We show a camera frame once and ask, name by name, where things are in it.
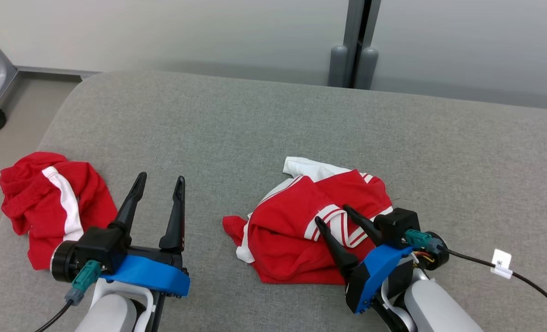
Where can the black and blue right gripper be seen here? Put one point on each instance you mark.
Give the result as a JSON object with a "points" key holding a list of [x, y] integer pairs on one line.
{"points": [[379, 272]]}

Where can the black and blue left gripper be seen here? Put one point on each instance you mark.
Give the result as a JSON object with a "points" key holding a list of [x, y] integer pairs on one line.
{"points": [[144, 274]]}

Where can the red shirt with white trim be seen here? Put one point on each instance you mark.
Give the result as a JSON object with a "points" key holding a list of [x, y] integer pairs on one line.
{"points": [[282, 230]]}

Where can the red shorts with white stripe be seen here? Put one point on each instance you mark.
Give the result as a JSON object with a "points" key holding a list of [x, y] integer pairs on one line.
{"points": [[29, 198]]}

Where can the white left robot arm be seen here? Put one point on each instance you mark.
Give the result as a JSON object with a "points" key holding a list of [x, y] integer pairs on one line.
{"points": [[112, 316]]}

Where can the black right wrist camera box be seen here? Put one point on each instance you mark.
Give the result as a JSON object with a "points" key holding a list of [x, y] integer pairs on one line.
{"points": [[395, 223]]}

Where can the grey rounded post bumper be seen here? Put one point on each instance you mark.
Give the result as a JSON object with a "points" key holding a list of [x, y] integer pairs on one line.
{"points": [[367, 69], [338, 67]]}

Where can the grey partition post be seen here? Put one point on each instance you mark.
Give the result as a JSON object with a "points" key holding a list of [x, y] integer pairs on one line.
{"points": [[352, 23]]}

